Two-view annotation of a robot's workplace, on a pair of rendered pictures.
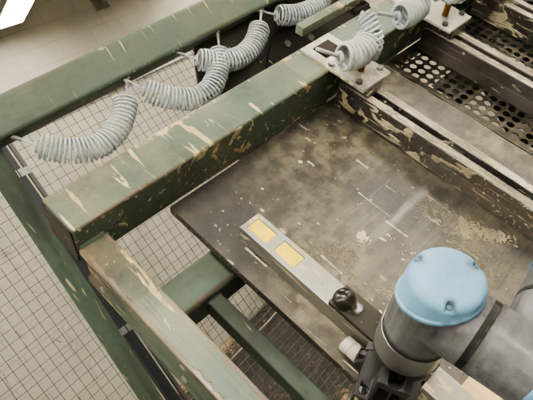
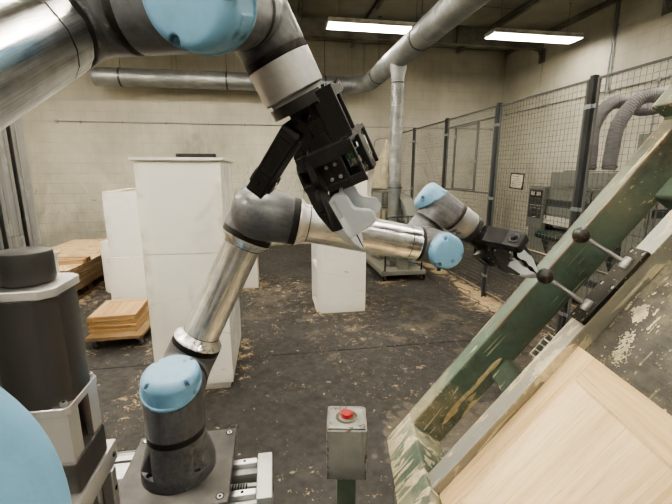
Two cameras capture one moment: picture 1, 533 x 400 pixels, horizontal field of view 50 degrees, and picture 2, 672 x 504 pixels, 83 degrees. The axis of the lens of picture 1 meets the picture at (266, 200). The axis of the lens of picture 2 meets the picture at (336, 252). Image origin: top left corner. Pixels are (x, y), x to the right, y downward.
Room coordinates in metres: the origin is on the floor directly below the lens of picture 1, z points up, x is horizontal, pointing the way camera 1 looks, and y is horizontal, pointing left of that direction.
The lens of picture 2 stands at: (0.79, -1.05, 1.67)
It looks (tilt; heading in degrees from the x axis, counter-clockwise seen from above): 12 degrees down; 120
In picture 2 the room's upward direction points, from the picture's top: straight up
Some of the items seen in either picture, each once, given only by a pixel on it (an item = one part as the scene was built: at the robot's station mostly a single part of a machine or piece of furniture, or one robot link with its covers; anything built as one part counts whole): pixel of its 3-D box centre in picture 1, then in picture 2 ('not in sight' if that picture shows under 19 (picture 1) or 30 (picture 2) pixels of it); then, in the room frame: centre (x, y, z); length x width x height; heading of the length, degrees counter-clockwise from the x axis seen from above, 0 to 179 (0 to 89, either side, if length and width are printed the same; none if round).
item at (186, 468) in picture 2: not in sight; (177, 446); (0.14, -0.59, 1.09); 0.15 x 0.15 x 0.10
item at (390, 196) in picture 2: not in sight; (392, 205); (-1.55, 4.88, 1.10); 1.37 x 0.70 x 2.20; 130
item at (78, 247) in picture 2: not in sight; (73, 266); (-5.52, 1.87, 0.23); 2.45 x 1.03 x 0.45; 130
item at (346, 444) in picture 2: not in sight; (346, 442); (0.30, -0.13, 0.84); 0.12 x 0.12 x 0.18; 29
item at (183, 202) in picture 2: not in sight; (197, 267); (-1.73, 1.04, 0.88); 0.90 x 0.60 x 1.75; 130
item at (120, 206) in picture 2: not in sight; (145, 219); (-3.47, 1.78, 1.08); 0.80 x 0.59 x 0.72; 130
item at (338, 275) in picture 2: not in sight; (337, 223); (-1.50, 2.97, 1.03); 0.61 x 0.58 x 2.05; 130
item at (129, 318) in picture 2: not in sight; (124, 322); (-2.90, 1.05, 0.15); 0.61 x 0.52 x 0.31; 130
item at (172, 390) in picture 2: not in sight; (173, 395); (0.14, -0.59, 1.20); 0.13 x 0.12 x 0.14; 130
